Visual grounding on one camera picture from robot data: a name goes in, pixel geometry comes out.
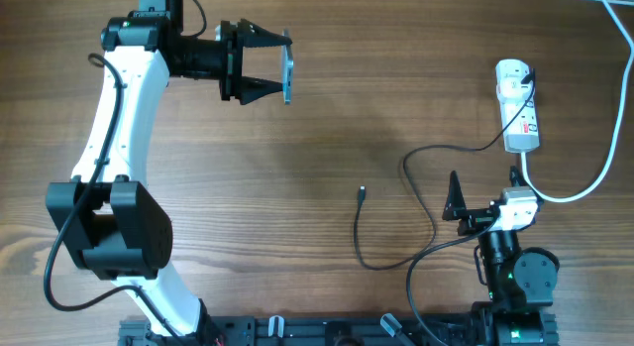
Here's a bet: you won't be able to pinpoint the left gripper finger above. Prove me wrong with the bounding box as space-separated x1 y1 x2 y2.
239 19 292 48
239 76 283 105

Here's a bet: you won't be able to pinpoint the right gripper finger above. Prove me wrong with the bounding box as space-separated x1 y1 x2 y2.
442 171 467 221
509 166 544 204

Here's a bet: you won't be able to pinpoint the Galaxy S25 smartphone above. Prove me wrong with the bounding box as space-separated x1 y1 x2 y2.
281 45 294 105

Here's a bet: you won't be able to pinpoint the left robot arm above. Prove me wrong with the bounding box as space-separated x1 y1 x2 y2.
46 0 293 345

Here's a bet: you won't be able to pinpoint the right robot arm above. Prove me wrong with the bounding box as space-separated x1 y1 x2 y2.
442 167 560 345

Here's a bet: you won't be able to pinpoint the white USB charger plug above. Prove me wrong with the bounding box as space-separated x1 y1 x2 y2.
496 75 532 103

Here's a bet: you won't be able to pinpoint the white power strip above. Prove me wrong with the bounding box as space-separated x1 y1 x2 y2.
495 58 540 154

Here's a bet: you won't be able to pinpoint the white power strip cord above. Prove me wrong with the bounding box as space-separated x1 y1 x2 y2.
519 0 634 204

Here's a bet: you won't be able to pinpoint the black USB charging cable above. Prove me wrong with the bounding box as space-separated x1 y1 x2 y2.
353 69 537 272

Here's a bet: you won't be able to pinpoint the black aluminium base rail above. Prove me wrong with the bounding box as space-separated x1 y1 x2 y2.
118 310 560 346

